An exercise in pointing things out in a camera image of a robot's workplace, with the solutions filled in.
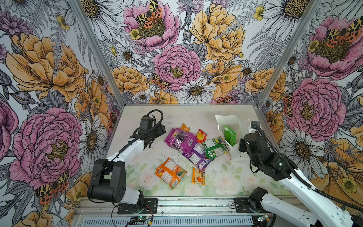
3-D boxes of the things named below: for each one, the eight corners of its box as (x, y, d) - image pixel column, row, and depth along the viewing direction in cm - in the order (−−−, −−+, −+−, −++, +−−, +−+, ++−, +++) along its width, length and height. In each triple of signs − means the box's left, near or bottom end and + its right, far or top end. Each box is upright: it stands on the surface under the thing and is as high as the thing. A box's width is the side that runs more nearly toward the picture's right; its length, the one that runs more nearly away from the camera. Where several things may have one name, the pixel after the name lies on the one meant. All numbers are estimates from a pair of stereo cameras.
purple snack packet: (200, 172, 87) (201, 170, 85) (183, 155, 95) (183, 152, 92) (213, 159, 93) (214, 157, 90) (196, 144, 100) (196, 141, 98)
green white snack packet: (208, 159, 92) (209, 157, 90) (201, 143, 100) (201, 141, 97) (228, 153, 95) (229, 151, 93) (220, 138, 103) (221, 136, 100)
